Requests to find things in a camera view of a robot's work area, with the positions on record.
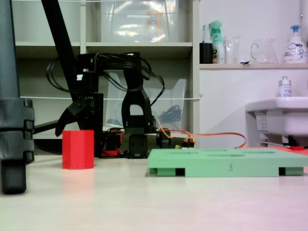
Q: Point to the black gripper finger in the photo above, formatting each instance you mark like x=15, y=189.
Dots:
x=98, y=139
x=67, y=114

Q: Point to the red octagonal pillar block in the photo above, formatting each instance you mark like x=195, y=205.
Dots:
x=78, y=150

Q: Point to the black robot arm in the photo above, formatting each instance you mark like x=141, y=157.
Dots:
x=134, y=79

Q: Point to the red base clamp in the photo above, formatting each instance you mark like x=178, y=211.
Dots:
x=110, y=152

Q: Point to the black tripod brace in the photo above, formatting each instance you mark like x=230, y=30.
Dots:
x=45, y=126

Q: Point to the grey tripod leg with clamps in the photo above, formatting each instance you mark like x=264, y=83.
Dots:
x=9, y=120

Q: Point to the beige shelf unit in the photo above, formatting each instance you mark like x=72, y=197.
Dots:
x=139, y=47

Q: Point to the clear plastic storage box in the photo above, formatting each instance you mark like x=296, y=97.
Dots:
x=134, y=24

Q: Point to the controller circuit board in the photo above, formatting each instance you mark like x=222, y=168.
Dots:
x=188, y=143

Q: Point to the clear plastic file tray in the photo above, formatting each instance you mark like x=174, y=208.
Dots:
x=178, y=96

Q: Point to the green shape sorting board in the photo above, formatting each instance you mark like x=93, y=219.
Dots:
x=216, y=166

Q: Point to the black cup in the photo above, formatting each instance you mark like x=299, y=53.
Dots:
x=206, y=53

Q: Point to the blue toothbrush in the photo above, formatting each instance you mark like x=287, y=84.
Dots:
x=204, y=32

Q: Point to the green spray bottle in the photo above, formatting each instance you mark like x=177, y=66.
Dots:
x=217, y=45

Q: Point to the clear measuring cup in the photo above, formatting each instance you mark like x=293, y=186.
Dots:
x=232, y=50

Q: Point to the glass pitcher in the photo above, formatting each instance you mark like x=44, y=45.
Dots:
x=264, y=53

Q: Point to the white sink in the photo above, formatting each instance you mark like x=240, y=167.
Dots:
x=288, y=115

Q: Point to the small clear pump bottle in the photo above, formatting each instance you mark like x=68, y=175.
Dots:
x=285, y=89

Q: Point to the white foam soap bottle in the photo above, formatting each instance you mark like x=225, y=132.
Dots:
x=294, y=51

